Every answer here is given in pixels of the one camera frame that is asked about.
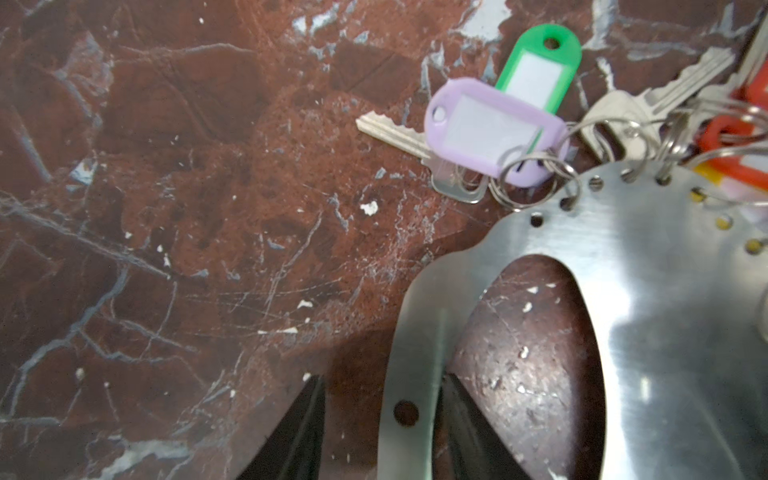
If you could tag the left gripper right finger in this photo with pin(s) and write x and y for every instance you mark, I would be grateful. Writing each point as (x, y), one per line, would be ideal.
(476, 451)

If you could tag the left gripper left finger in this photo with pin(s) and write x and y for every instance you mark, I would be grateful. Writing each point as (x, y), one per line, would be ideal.
(293, 451)

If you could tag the purple key tag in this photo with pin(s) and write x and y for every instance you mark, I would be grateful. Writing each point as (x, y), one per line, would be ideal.
(471, 124)

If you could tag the green key tag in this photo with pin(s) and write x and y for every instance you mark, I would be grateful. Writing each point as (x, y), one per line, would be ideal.
(541, 66)

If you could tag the red key tag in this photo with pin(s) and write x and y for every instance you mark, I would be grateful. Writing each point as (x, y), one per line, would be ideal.
(734, 141)

